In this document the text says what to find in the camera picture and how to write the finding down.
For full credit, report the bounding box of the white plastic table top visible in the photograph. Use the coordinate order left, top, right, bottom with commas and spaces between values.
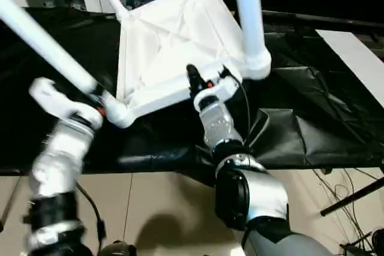
113, 0, 273, 129

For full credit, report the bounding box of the black plastic mat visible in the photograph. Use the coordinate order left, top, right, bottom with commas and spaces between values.
0, 7, 384, 177

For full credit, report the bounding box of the white flat panel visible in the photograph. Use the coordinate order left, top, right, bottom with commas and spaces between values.
316, 29, 384, 110

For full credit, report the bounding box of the black stand leg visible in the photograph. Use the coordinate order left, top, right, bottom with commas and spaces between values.
320, 177, 384, 217

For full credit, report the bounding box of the dark rounded robot foot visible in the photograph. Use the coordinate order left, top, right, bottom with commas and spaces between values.
97, 240, 137, 256

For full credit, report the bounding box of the thin metal stand leg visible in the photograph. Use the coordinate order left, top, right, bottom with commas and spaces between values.
0, 189, 20, 234

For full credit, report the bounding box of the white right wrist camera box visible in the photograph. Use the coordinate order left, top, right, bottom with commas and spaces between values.
193, 74, 242, 112

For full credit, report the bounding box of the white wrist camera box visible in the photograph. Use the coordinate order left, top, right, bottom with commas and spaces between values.
28, 77, 105, 129
193, 74, 242, 112

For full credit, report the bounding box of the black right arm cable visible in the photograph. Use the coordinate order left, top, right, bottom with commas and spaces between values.
235, 77, 254, 145

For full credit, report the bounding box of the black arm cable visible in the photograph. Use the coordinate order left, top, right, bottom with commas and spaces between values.
235, 77, 254, 145
74, 180, 107, 246

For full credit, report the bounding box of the dark horizontal rail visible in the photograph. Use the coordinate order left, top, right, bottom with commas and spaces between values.
260, 9, 384, 30

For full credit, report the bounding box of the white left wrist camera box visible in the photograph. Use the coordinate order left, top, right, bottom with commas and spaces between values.
28, 77, 105, 129

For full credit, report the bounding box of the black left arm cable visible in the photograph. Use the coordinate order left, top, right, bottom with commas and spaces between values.
74, 180, 107, 246

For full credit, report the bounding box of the black floor cable bundle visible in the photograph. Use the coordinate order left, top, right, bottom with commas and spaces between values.
312, 169, 384, 256

